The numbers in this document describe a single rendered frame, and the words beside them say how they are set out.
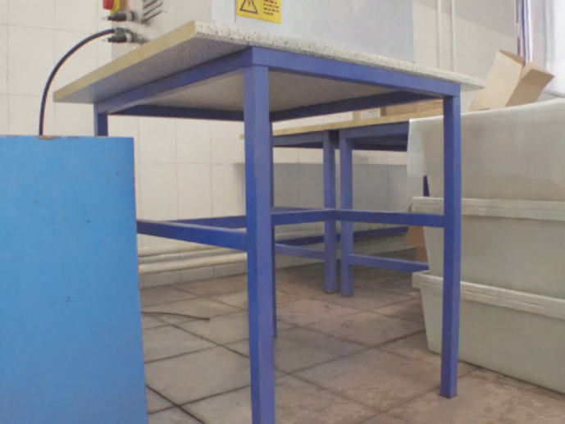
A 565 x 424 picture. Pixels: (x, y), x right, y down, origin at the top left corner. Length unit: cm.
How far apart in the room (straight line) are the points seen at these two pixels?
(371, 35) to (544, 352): 85
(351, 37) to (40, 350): 89
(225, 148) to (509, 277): 189
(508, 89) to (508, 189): 131
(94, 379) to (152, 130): 185
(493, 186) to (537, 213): 17
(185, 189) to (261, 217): 198
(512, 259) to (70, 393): 105
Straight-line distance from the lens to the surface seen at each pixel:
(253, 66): 87
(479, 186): 149
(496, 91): 273
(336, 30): 122
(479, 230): 148
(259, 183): 86
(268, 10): 111
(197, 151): 287
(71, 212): 100
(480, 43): 501
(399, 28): 139
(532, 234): 139
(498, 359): 152
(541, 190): 138
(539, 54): 670
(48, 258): 100
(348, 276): 237
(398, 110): 286
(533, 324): 142
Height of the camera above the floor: 51
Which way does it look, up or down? 5 degrees down
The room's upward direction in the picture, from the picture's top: 1 degrees counter-clockwise
